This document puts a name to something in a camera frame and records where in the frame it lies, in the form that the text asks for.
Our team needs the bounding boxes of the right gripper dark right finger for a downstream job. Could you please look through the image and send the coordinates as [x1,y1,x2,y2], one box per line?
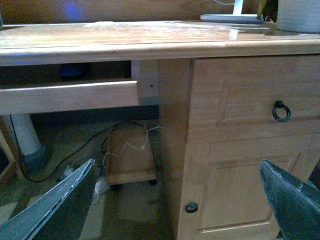
[259,159,320,240]

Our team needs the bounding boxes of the black floor cable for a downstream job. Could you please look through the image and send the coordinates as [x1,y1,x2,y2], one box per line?
[18,120,145,183]

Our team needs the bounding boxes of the white desk lamp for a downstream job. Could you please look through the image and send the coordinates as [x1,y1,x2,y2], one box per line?
[200,0,264,24]

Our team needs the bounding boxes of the wooden desk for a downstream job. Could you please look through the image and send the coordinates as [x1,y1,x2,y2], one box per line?
[0,21,320,240]

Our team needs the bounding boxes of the wooden rolling stand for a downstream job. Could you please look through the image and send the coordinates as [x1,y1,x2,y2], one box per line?
[104,121,158,191]

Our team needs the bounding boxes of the wooden keyboard tray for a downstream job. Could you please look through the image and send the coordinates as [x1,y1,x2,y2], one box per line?
[0,79,140,115]

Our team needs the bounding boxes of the white floor cable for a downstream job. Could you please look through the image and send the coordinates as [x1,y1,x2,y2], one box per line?
[101,126,162,168]

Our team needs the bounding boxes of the white post with grey base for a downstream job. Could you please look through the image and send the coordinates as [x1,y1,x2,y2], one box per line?
[10,113,51,173]

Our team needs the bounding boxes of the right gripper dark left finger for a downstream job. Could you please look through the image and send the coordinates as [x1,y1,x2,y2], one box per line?
[0,158,95,240]

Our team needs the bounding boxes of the black round door knob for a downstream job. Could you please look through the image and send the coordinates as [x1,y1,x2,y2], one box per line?
[184,202,199,214]

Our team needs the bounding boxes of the dark grey computer mouse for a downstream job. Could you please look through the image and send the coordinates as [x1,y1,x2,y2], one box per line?
[59,62,91,80]

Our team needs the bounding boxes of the wooden cabinet door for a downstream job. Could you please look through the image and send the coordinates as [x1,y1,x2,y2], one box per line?
[190,133,320,240]

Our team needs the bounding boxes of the white textured pot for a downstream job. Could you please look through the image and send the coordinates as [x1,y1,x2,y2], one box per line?
[276,0,320,34]

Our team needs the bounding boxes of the wooden drawer front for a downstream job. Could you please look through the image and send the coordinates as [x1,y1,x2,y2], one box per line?
[187,55,320,143]

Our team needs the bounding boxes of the black ring drawer pull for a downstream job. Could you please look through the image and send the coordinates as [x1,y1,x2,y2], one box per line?
[272,100,292,123]

